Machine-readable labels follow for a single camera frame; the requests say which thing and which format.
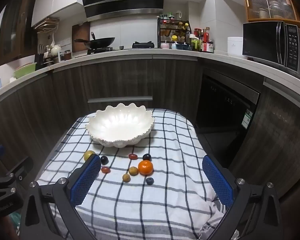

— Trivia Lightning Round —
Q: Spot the white teapot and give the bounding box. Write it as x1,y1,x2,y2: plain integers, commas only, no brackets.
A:
50,44,62,56

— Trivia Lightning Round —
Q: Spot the black wok pan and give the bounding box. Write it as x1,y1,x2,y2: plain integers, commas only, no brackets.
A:
75,32,115,49

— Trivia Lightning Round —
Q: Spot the grey drawer handle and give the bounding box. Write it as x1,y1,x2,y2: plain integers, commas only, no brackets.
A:
88,96,153,103

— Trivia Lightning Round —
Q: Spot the green basin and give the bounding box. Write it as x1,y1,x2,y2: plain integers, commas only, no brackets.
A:
13,62,37,79

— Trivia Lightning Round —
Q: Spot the red sauce bottle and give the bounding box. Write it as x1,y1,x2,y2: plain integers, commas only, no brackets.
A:
203,27,210,51

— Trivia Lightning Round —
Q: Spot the brown longan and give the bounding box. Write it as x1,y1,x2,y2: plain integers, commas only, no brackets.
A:
128,166,139,176
122,173,131,183

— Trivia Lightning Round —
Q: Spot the wooden cutting board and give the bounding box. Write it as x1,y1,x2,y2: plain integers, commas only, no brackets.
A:
71,22,90,53

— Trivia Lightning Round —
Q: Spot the red cherry tomato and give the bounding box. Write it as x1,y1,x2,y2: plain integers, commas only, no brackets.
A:
101,166,111,174
128,153,138,160

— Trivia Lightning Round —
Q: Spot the black spice rack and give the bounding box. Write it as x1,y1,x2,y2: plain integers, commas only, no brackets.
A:
157,17,192,48

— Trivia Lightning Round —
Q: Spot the yellow-green round fruit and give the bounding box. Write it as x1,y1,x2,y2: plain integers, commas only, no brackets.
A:
84,150,95,161

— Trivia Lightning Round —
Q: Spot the large orange mandarin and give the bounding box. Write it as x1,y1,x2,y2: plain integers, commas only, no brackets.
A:
138,160,154,176

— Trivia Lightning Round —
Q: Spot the dark grape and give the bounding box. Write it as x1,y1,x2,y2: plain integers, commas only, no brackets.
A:
100,155,109,165
142,154,152,161

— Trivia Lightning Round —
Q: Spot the wooden wall cabinet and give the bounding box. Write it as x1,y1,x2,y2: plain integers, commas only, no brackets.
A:
245,0,300,22

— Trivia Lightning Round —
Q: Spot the white scalloped ceramic bowl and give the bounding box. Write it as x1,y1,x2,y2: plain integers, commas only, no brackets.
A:
85,103,155,148

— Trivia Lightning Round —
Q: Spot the black microwave oven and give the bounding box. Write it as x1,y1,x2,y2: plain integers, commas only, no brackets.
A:
242,21,300,79

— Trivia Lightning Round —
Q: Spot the built-in black dishwasher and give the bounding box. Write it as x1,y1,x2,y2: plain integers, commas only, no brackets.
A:
194,69,261,140

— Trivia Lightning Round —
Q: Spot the gas stove burner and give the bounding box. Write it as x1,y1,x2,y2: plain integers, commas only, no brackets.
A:
132,41,155,49

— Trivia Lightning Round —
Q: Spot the blueberry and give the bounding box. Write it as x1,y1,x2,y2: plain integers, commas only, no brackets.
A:
146,177,154,185

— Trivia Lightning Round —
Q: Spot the white blue checkered cloth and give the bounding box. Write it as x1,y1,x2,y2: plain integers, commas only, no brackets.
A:
37,109,226,239

